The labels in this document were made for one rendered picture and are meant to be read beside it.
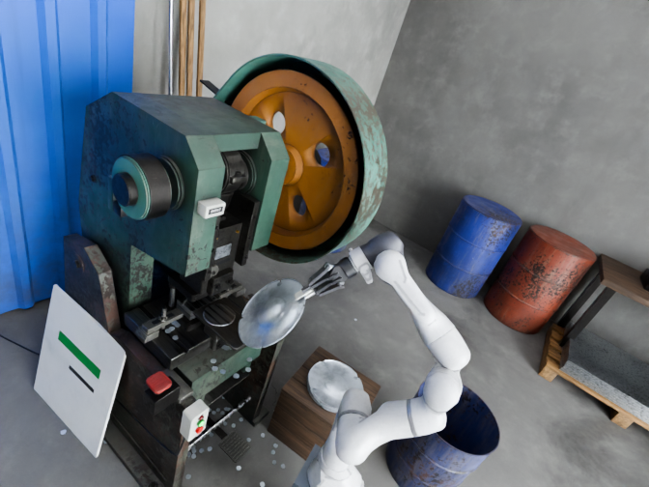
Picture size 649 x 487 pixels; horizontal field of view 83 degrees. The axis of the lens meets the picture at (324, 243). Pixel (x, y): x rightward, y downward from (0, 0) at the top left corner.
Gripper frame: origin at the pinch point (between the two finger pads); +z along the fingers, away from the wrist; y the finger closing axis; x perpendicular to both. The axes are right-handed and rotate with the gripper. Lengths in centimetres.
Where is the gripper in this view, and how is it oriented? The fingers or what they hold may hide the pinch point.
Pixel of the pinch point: (303, 294)
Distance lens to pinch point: 132.5
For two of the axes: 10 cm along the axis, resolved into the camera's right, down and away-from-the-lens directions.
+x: 2.5, 5.5, -8.0
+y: -4.7, -6.6, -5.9
